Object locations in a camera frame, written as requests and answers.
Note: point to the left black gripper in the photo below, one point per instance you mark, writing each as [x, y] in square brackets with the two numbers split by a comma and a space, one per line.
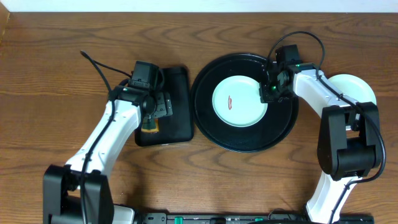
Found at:
[162, 104]

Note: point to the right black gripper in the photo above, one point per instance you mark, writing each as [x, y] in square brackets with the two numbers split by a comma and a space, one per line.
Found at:
[265, 97]

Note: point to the green and orange sponge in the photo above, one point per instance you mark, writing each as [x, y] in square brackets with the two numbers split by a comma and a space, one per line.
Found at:
[150, 126]

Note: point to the light blue plate top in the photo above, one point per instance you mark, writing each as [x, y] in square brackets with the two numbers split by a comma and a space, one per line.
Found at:
[236, 101]

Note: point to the light blue plate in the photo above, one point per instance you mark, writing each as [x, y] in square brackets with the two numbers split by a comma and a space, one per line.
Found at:
[236, 101]
[354, 87]

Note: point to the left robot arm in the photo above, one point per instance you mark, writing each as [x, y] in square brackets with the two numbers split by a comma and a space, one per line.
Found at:
[79, 191]

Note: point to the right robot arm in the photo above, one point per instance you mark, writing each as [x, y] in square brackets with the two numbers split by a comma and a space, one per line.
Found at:
[350, 148]

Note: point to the round black tray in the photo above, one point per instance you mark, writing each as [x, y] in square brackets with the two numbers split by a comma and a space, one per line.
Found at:
[277, 123]

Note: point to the rectangular black tray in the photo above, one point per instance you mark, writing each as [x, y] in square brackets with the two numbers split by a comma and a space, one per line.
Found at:
[177, 127]

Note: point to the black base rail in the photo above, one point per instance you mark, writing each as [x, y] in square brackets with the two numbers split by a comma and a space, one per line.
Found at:
[163, 218]

